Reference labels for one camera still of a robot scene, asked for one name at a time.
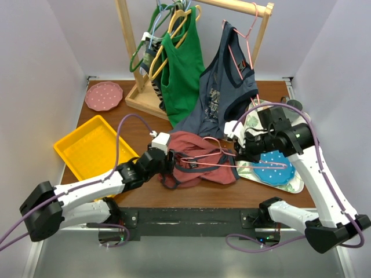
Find pink wire hanger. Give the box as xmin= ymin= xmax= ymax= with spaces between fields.
xmin=221 ymin=2 xmax=261 ymax=108
xmin=181 ymin=137 xmax=288 ymax=170

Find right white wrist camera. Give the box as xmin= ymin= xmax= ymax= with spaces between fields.
xmin=224 ymin=120 xmax=246 ymax=142

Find zebra pattern garment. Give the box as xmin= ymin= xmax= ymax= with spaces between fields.
xmin=141 ymin=33 xmax=166 ymax=112

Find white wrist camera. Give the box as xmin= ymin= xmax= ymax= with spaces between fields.
xmin=149 ymin=130 xmax=170 ymax=153
xmin=224 ymin=120 xmax=246 ymax=142

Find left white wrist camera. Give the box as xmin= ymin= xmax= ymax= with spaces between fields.
xmin=149 ymin=130 xmax=170 ymax=153

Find wooden clothes rack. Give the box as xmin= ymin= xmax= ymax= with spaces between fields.
xmin=115 ymin=1 xmax=274 ymax=120

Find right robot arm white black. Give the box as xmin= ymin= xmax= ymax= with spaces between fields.
xmin=224 ymin=103 xmax=370 ymax=254

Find light blue hanger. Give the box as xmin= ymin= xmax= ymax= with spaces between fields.
xmin=139 ymin=1 xmax=191 ymax=75

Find grey mug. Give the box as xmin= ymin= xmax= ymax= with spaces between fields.
xmin=280 ymin=96 xmax=303 ymax=111

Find blue dotted plate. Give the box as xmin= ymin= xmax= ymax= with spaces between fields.
xmin=252 ymin=151 xmax=296 ymax=186

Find leaf pattern tray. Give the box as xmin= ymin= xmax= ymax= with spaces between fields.
xmin=236 ymin=106 xmax=306 ymax=193

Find green tank top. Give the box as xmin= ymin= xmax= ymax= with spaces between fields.
xmin=161 ymin=7 xmax=205 ymax=126

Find green hanger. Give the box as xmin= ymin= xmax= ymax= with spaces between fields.
xmin=129 ymin=2 xmax=174 ymax=73

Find yellow hanger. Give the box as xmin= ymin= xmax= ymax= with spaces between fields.
xmin=148 ymin=5 xmax=204 ymax=82

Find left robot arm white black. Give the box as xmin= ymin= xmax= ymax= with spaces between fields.
xmin=20 ymin=147 xmax=175 ymax=242

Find black mounting base plate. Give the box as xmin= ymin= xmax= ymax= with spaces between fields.
xmin=120 ymin=207 xmax=281 ymax=245

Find yellow plastic tray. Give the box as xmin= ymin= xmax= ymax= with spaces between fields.
xmin=54 ymin=115 xmax=137 ymax=181

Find navy blue tank top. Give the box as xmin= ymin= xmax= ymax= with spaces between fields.
xmin=173 ymin=21 xmax=259 ymax=139

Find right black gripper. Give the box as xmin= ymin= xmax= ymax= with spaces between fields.
xmin=234 ymin=130 xmax=275 ymax=164

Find pink dotted plate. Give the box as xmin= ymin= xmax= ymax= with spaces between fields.
xmin=85 ymin=81 xmax=123 ymax=112

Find red tank top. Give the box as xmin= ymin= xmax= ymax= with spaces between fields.
xmin=158 ymin=131 xmax=239 ymax=189

